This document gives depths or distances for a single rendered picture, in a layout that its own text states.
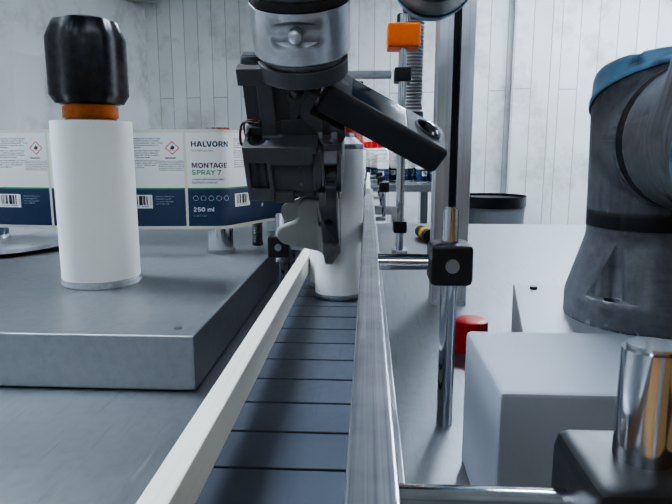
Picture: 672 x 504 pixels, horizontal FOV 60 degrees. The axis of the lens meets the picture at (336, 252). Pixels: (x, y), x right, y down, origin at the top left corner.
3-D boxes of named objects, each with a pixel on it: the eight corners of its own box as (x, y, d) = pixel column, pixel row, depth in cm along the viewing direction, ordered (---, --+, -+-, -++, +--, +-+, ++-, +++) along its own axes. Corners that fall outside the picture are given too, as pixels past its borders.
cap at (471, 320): (481, 343, 63) (483, 314, 62) (491, 354, 60) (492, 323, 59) (450, 344, 63) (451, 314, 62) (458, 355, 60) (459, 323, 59)
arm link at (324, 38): (351, -18, 46) (348, 17, 40) (351, 41, 49) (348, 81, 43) (256, -16, 46) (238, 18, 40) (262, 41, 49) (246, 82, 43)
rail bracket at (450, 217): (367, 413, 46) (369, 204, 43) (460, 416, 46) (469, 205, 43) (367, 433, 43) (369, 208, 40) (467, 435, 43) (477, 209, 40)
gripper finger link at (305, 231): (283, 260, 60) (274, 184, 54) (341, 261, 59) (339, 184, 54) (279, 281, 57) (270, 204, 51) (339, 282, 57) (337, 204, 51)
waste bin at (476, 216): (520, 274, 499) (524, 193, 488) (524, 288, 447) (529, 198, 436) (455, 270, 512) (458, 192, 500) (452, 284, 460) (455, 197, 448)
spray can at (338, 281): (322, 288, 67) (321, 102, 63) (367, 291, 65) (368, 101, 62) (308, 299, 62) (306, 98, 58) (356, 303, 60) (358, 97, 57)
